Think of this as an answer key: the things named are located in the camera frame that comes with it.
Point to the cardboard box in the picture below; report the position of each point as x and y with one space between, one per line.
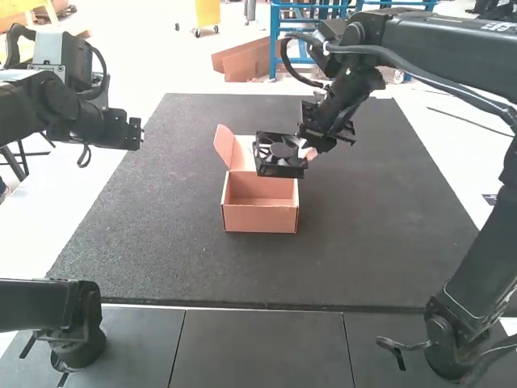
258 214

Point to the brown board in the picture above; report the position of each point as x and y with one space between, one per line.
242 60

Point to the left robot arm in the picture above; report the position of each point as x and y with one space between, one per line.
52 105

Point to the dark base panel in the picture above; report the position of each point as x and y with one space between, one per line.
137 347
258 347
375 372

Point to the black mat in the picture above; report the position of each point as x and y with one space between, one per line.
161 226

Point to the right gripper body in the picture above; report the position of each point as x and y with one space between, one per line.
331 117

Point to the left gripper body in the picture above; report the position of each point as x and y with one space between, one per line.
121 129

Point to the yellow wheeled cart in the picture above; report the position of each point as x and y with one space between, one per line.
208 12

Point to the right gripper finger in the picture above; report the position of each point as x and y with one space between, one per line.
312 153

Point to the blue workbench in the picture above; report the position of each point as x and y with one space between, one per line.
398 4
275 40

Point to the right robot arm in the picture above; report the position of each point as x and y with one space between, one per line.
444 44

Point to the black square fan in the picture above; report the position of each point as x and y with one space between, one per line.
278 155

